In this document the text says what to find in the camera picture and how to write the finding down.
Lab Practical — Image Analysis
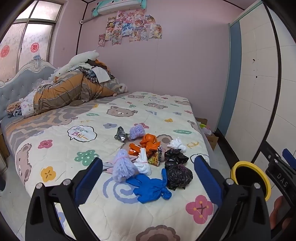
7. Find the large purple foam net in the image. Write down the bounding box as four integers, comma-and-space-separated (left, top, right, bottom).
112, 149, 139, 183

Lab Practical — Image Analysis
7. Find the small purple foam net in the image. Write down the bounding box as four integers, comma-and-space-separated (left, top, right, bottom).
129, 123, 146, 141

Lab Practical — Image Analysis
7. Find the white plastic bag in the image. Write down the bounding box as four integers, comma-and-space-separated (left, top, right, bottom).
134, 148, 152, 175
167, 137, 187, 153

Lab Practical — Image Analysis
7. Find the silver green snack wrapper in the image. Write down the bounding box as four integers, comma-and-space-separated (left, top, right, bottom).
114, 126, 130, 142

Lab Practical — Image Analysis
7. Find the white air conditioner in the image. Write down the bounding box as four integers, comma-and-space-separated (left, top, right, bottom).
91, 0, 147, 17

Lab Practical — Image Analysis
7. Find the group of wall posters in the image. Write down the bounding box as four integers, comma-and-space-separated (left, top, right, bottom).
98, 9, 163, 48

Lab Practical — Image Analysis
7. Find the colourful snack packet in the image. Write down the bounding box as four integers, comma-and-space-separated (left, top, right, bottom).
147, 145, 163, 166

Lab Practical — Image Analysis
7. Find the bear print quilt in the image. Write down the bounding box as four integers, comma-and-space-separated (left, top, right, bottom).
14, 91, 211, 241

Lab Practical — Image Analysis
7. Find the orange snack wrapper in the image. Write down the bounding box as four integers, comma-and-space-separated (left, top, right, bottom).
128, 143, 145, 156

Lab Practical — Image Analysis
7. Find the brown patterned cloth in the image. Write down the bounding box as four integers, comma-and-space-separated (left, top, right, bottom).
7, 101, 23, 117

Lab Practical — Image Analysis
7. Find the frosted window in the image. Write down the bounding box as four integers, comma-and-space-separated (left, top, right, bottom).
0, 0, 64, 80

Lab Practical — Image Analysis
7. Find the pile of assorted packets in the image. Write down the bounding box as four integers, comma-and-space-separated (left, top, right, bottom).
199, 124, 212, 136

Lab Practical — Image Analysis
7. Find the black bin with yellow rim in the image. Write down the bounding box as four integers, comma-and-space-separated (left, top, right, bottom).
231, 161, 271, 202

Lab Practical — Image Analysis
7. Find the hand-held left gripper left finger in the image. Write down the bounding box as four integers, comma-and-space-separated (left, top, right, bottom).
25, 158, 104, 241

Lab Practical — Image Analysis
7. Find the floral pillow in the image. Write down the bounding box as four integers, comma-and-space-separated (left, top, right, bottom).
20, 89, 37, 117

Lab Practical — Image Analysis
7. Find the orange plastic bag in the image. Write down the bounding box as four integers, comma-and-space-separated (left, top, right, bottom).
139, 134, 161, 151

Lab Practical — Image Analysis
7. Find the grey tufted bed headboard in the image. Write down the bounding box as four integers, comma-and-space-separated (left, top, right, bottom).
0, 56, 57, 121

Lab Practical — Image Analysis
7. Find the person's right hand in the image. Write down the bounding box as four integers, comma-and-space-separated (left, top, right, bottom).
269, 196, 292, 235

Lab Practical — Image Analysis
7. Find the pink cloth scrap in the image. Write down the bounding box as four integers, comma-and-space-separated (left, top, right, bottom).
102, 161, 116, 174

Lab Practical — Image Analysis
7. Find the white goose plush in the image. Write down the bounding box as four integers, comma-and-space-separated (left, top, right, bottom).
50, 50, 100, 81

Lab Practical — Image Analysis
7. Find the white wardrobe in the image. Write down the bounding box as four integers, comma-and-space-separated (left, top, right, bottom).
217, 0, 296, 176

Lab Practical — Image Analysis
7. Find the beige plush toy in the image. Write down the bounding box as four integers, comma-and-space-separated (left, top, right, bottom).
112, 80, 129, 96

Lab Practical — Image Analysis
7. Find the large black plastic bag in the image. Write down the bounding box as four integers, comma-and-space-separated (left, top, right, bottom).
165, 163, 193, 191

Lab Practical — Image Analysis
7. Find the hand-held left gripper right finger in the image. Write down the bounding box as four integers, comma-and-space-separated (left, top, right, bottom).
194, 155, 271, 241

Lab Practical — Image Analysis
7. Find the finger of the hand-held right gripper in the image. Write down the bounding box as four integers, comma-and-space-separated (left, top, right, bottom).
282, 148, 296, 168
261, 140, 282, 168

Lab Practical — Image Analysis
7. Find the small black plastic bag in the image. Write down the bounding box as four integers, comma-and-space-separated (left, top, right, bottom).
164, 149, 189, 168

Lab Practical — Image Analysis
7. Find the blue bag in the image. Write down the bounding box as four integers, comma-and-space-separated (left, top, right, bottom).
126, 168, 173, 204

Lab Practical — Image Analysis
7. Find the pile of clothes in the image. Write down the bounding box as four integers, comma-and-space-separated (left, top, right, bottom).
77, 58, 116, 84

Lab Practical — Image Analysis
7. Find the printed cardboard box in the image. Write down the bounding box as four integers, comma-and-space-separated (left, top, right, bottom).
203, 132, 219, 151

